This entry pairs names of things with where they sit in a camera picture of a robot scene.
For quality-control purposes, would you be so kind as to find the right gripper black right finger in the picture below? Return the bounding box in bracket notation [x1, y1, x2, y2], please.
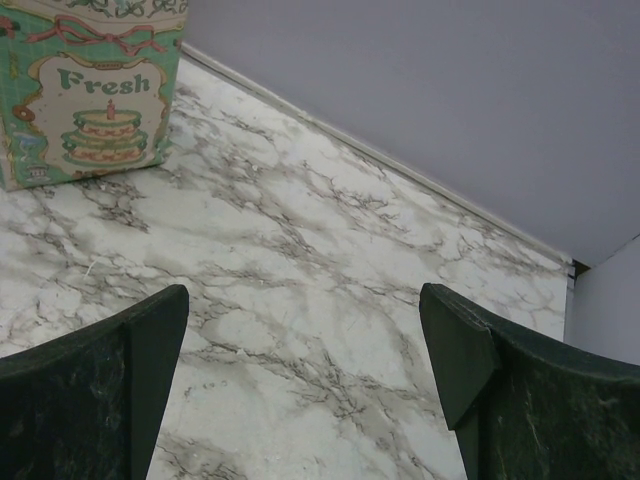
[419, 283, 639, 479]

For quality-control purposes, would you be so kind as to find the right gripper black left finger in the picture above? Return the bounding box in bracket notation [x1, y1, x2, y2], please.
[1, 285, 189, 479]

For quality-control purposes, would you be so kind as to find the green paper gift bag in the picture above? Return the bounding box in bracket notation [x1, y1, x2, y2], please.
[1, 0, 189, 191]

